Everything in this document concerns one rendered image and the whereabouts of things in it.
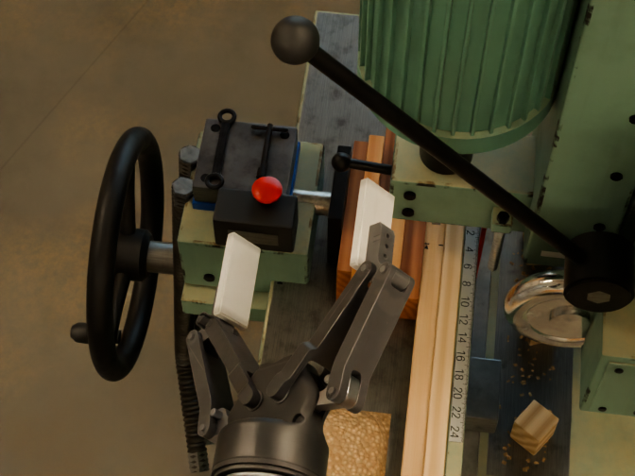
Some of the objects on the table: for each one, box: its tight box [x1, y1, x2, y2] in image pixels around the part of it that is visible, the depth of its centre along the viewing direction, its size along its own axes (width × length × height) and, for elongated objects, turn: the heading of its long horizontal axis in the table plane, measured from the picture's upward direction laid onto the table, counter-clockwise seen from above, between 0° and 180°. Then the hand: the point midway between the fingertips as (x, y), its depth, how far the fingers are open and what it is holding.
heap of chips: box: [323, 408, 391, 476], centre depth 133 cm, size 8×12×3 cm
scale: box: [449, 226, 479, 443], centre depth 141 cm, size 50×1×1 cm, turn 173°
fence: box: [445, 226, 480, 476], centre depth 144 cm, size 60×2×6 cm, turn 173°
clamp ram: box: [293, 145, 352, 264], centre depth 143 cm, size 9×8×9 cm
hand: (306, 229), depth 100 cm, fingers open, 13 cm apart
